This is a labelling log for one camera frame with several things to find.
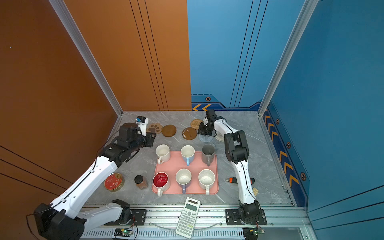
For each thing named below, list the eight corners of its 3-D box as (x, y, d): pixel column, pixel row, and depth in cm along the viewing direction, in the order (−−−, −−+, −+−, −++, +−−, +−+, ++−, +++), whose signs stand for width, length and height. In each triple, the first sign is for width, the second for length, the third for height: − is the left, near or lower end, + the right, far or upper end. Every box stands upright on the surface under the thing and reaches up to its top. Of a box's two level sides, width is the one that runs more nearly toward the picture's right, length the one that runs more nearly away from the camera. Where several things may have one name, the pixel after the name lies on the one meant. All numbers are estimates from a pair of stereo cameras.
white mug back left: (156, 167, 91) (153, 160, 84) (159, 151, 98) (156, 144, 91) (169, 167, 91) (167, 160, 84) (171, 151, 98) (169, 144, 91)
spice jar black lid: (139, 189, 84) (133, 183, 76) (141, 181, 87) (135, 174, 79) (146, 189, 84) (141, 183, 76) (148, 181, 87) (143, 174, 79)
